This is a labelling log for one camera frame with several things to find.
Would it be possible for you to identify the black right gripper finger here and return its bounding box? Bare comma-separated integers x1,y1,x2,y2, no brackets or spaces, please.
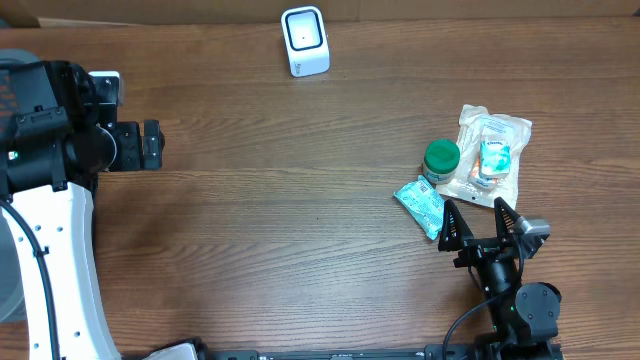
438,199,474,252
494,197,520,238

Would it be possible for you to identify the grey plastic mesh basket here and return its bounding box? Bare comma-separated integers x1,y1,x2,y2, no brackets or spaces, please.
0,49,39,323

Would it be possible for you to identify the green lid plastic jar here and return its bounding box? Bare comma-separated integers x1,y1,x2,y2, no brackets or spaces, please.
423,139,460,185

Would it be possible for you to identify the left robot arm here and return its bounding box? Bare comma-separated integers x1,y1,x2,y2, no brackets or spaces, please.
1,49,165,359

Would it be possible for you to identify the white barcode scanner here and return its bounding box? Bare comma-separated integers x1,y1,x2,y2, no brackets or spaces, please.
281,5,331,78

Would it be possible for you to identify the teal tissue packet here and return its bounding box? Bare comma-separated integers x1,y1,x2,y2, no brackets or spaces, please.
480,137,511,178

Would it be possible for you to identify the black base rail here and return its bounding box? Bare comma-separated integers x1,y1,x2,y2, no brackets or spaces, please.
211,344,564,360

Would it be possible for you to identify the teal wet wipes pack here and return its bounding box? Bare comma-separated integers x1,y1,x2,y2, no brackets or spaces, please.
394,175,444,240

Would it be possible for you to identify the orange tissue packet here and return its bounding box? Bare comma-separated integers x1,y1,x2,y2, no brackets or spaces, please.
468,158,497,191

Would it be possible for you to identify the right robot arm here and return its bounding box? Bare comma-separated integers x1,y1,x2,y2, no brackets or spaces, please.
438,197,563,359

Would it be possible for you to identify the beige snack pouch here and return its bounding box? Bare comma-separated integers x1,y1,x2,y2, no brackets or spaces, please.
436,105,532,207

